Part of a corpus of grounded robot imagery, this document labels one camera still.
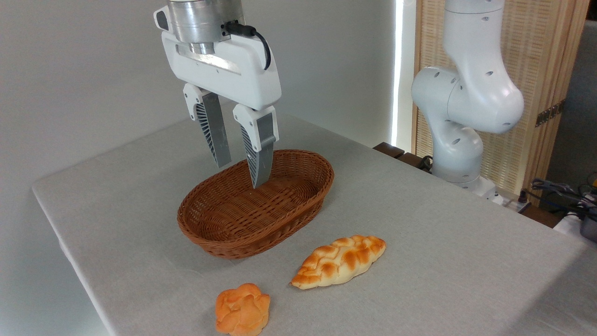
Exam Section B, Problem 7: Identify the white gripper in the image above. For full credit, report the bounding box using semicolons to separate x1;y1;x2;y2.
153;6;283;189

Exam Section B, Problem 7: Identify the round orange bread roll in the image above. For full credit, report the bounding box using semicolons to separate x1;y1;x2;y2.
215;283;271;336

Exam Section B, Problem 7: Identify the brown wicker oval basket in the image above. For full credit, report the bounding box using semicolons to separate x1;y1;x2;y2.
177;149;335;260

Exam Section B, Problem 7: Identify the long braided bread loaf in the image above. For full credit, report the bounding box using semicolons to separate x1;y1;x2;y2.
290;234;387;291

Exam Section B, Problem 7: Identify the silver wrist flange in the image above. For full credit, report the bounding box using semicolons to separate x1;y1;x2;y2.
167;0;246;55

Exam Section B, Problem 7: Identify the grey tablecloth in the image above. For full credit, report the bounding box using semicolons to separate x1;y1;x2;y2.
31;100;597;336

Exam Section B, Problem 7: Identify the white power strip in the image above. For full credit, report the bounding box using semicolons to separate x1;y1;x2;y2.
493;190;533;213

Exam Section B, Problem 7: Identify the black screen hinge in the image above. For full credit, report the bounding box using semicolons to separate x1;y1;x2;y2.
535;99;566;128

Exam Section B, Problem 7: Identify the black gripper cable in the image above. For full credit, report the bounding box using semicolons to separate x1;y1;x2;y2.
221;21;272;71

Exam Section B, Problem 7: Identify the black cable bundle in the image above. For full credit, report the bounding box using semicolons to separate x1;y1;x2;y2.
520;176;597;211

